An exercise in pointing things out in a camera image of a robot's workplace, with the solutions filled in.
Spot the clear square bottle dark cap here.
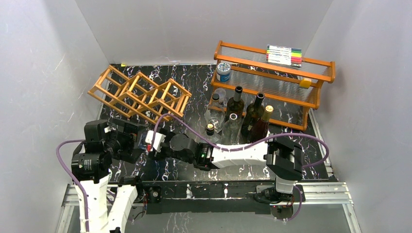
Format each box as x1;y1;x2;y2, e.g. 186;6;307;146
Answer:
205;123;221;144

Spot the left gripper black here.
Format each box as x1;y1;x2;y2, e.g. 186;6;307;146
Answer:
104;117;149;161

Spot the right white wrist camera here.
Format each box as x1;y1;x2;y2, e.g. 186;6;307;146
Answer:
146;130;166;152

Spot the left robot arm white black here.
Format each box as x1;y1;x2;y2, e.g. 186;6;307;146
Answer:
71;118;147;233

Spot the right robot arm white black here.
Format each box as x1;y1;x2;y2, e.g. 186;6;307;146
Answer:
144;130;303;201

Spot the clear glass bottle white label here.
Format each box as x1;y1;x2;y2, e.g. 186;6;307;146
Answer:
221;113;240;145

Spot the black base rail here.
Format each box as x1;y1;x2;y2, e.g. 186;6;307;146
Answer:
123;180;305;216

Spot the clear glass bottle black cap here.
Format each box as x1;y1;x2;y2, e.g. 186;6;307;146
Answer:
205;94;225;133

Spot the small clear plastic cup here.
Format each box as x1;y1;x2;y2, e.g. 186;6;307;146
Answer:
214;88;226;102

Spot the dark wine bottle brown label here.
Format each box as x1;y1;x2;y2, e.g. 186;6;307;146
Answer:
225;86;244;121

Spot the yellow block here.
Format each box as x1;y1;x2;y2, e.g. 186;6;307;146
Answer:
299;78;312;89

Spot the blue plastic bottle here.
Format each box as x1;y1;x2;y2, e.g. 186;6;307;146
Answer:
137;133;147;150

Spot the marker pen pack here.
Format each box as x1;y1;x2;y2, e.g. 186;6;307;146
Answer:
266;45;303;67

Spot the orange wooden wine rack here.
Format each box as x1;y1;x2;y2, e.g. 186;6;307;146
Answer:
88;65;192;124

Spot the dark wine bottle cream label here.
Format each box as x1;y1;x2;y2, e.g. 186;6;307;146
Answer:
240;92;265;137

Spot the orange wooden shelf rack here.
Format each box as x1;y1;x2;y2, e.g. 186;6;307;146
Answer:
211;41;336;131

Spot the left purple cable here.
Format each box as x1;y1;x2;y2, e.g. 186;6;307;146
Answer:
56;139;90;233

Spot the brown wine bottle gold cap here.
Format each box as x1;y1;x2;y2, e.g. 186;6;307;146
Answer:
247;105;274;143

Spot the blue lidded jar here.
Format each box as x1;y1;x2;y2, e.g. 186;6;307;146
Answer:
216;62;231;82

